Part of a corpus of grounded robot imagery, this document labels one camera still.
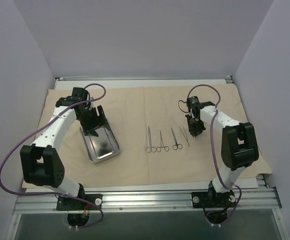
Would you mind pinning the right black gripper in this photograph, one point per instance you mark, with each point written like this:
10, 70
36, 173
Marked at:
194, 124

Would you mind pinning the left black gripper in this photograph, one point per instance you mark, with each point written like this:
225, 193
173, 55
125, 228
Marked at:
93, 122

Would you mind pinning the steel instrument tray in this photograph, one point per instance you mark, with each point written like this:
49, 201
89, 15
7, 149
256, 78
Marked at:
100, 148

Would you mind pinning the steel surgical scissors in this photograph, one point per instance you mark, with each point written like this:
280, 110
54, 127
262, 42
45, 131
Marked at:
150, 148

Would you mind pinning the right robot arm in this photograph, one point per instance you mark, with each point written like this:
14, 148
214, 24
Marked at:
239, 148

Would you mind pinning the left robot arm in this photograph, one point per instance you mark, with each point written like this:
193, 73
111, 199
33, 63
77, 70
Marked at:
40, 161

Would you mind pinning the back aluminium rail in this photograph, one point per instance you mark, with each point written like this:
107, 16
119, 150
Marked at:
103, 78

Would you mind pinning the aluminium rail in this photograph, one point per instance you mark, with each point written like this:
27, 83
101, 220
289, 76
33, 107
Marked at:
252, 177
148, 201
103, 78

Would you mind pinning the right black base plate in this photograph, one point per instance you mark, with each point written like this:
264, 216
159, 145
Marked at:
203, 199

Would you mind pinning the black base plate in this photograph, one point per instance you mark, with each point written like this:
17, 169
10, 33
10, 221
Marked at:
91, 202
203, 199

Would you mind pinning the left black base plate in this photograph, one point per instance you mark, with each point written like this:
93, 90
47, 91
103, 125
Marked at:
91, 202

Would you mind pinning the right side aluminium rail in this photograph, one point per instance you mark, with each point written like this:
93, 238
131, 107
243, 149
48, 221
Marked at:
252, 177

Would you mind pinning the front aluminium rail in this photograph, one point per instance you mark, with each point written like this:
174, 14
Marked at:
148, 201

